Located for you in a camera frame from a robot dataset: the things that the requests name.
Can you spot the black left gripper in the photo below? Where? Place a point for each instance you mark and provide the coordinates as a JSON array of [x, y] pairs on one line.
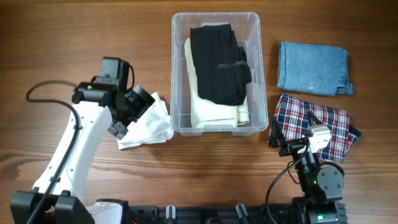
[[143, 101]]

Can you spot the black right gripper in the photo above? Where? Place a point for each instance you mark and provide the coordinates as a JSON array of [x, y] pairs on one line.
[[278, 139]]

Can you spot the cream cloth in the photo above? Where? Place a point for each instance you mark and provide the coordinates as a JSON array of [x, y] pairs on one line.
[[205, 112]]

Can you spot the black garment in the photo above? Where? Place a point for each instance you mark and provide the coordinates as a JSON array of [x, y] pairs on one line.
[[221, 65]]

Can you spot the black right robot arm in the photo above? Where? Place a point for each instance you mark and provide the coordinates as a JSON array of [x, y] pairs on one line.
[[321, 183]]

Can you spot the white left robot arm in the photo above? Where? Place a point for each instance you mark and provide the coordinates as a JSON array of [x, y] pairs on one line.
[[57, 195]]

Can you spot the red blue plaid shirt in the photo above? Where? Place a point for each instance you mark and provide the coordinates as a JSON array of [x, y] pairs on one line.
[[291, 114]]

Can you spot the white printed folded shirt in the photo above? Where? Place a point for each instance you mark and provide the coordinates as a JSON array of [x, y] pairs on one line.
[[151, 128]]

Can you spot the blue folded jeans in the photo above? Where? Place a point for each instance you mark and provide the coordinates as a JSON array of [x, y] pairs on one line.
[[315, 69]]

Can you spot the clear plastic storage bin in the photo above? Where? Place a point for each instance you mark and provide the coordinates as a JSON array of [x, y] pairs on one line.
[[247, 29]]

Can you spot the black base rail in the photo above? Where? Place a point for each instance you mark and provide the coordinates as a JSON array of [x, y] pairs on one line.
[[202, 214]]

